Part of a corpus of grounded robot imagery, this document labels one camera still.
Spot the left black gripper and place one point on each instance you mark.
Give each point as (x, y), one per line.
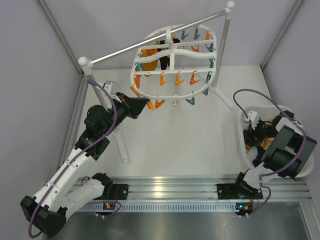
(133, 106)

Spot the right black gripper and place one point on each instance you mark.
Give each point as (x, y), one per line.
(250, 133)

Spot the white clip sock hanger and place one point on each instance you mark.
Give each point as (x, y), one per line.
(191, 71)

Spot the beige brown patterned sock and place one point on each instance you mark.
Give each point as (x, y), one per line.
(265, 144)

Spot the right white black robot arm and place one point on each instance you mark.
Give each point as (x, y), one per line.
(275, 149)

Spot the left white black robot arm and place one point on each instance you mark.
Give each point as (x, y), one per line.
(49, 209)

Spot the dark navy sock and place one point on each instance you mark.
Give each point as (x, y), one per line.
(258, 159)

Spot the white plastic basket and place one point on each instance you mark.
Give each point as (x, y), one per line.
(266, 113)

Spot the orange hanging sock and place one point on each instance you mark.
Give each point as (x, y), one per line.
(149, 66)

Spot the black hanging sock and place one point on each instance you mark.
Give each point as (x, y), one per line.
(165, 60)

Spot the white drying rack stand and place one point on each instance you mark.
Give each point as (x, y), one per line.
(218, 22)

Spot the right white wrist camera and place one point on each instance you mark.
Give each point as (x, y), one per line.
(252, 118)

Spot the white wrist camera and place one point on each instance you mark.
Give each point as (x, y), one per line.
(111, 87)
(252, 118)

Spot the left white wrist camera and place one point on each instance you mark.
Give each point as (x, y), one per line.
(111, 87)

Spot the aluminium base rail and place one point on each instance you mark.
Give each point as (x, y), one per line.
(171, 195)

